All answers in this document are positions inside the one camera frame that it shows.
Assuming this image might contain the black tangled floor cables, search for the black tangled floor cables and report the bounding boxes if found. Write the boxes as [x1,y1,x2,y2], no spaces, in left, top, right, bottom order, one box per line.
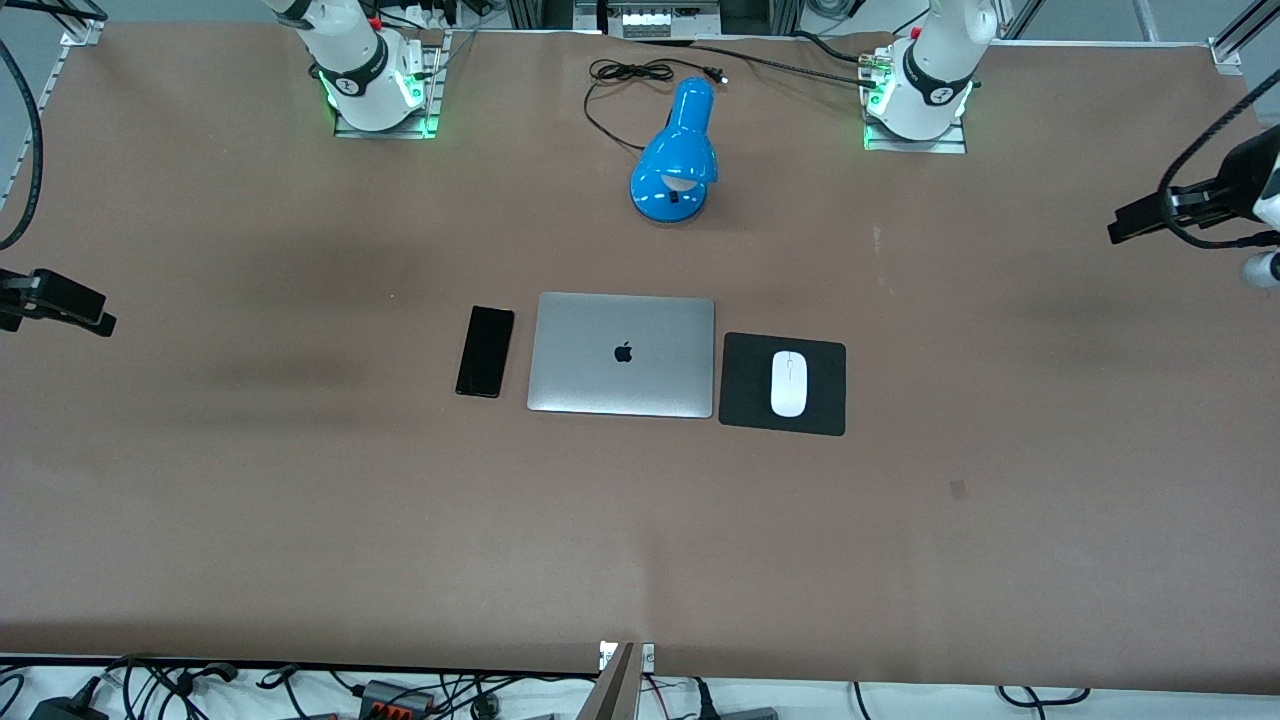
[0,655,341,720]

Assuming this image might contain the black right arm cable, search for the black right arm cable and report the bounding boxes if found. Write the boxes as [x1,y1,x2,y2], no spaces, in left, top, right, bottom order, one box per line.
[0,0,109,253]

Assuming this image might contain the black looped floor cable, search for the black looped floor cable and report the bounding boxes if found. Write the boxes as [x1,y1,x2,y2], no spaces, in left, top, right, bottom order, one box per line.
[996,684,1093,709]

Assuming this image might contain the black smartphone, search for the black smartphone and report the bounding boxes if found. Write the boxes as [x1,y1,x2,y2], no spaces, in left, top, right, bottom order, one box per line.
[455,305,517,400]

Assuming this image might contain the grey orange connector box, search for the grey orange connector box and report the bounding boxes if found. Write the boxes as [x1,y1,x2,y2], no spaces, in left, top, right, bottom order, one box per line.
[357,679,438,720]

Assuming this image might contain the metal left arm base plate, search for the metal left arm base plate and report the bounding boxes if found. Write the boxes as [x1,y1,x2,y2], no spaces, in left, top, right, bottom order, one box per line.
[862,52,969,155]

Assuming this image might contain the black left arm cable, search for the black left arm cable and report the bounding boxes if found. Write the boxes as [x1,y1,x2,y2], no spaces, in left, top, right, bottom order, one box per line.
[1158,72,1280,251]

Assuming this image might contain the aluminium frame profile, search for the aluminium frame profile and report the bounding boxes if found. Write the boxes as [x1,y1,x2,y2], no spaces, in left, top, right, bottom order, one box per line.
[1208,0,1280,77]
[0,0,109,211]

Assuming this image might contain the white computer mouse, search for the white computer mouse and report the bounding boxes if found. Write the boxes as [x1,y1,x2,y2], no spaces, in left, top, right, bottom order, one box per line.
[769,349,810,419]

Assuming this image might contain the black lamp power cord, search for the black lamp power cord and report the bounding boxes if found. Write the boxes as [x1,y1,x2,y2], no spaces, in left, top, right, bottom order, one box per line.
[582,59,729,153]

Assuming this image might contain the white power strip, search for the white power strip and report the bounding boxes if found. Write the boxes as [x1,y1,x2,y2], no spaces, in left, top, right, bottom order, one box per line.
[618,4,707,40]

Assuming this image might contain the silver closed laptop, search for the silver closed laptop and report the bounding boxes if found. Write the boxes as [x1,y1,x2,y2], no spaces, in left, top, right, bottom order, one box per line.
[527,291,717,420]

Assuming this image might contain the black mouse pad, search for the black mouse pad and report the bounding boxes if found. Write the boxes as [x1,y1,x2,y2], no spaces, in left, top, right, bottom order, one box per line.
[718,331,848,438]

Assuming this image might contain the black base supply cable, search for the black base supply cable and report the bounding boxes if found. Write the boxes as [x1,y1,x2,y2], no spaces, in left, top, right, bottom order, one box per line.
[640,38,883,93]

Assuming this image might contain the grey camera support post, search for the grey camera support post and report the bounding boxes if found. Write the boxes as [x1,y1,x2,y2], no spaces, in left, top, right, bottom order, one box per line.
[577,642,641,720]

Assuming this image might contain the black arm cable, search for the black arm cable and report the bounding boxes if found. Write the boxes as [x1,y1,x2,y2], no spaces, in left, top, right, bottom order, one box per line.
[1158,72,1280,251]
[0,0,109,253]

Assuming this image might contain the black power adapter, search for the black power adapter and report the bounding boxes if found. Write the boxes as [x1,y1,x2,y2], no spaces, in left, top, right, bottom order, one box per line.
[28,690,109,720]

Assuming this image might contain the blue desk lamp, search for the blue desk lamp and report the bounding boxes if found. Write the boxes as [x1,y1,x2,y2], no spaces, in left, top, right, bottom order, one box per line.
[629,76,720,225]

